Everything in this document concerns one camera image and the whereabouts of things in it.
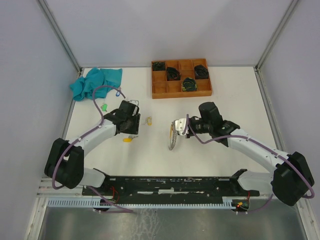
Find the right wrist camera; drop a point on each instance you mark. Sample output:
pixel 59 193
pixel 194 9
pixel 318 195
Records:
pixel 181 126

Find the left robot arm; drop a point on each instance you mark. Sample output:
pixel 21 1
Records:
pixel 65 163

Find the metal keyring organizer yellow handle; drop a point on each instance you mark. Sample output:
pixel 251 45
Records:
pixel 172 136

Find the teal cloth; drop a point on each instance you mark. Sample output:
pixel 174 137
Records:
pixel 84 86

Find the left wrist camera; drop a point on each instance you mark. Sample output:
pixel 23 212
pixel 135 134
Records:
pixel 136 103

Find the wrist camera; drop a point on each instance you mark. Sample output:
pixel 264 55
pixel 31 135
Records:
pixel 136 103
pixel 181 126

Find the rolled dark fabric red pattern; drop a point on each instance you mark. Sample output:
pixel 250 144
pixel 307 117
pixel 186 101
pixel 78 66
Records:
pixel 173 74

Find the aluminium frame post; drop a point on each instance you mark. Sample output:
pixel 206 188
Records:
pixel 47 12
pixel 277 33

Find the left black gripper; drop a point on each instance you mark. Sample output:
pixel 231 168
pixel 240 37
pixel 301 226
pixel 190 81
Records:
pixel 134 130

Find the right aluminium frame post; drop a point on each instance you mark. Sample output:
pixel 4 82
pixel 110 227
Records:
pixel 277 33

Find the key with blue tag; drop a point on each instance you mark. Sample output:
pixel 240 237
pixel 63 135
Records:
pixel 119 92

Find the key with yellow framed tag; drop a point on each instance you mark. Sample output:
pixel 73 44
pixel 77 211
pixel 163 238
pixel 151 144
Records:
pixel 148 121

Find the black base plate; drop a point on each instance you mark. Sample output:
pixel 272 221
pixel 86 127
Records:
pixel 173 189

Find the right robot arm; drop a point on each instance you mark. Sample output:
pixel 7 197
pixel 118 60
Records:
pixel 287 176

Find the rolled dark fabric far left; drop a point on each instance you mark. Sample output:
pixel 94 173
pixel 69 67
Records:
pixel 158 66

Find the rolled dark fabric right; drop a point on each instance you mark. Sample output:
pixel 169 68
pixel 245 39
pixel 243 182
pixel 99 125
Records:
pixel 201 72

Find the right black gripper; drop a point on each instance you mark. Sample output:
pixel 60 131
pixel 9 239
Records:
pixel 190 134

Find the wooden compartment tray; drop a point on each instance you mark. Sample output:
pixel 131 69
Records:
pixel 163 89

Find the left aluminium frame post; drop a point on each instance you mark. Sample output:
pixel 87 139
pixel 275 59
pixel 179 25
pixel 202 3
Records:
pixel 47 12

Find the white cable duct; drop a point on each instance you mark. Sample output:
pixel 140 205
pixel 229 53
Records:
pixel 97 203

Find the key with solid yellow tag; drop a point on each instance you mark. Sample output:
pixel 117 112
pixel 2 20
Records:
pixel 130 138

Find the key with green tag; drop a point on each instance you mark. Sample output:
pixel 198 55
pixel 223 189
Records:
pixel 104 107

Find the rolled dark fabric green pattern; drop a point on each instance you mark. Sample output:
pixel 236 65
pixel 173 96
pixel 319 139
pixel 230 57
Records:
pixel 189 85

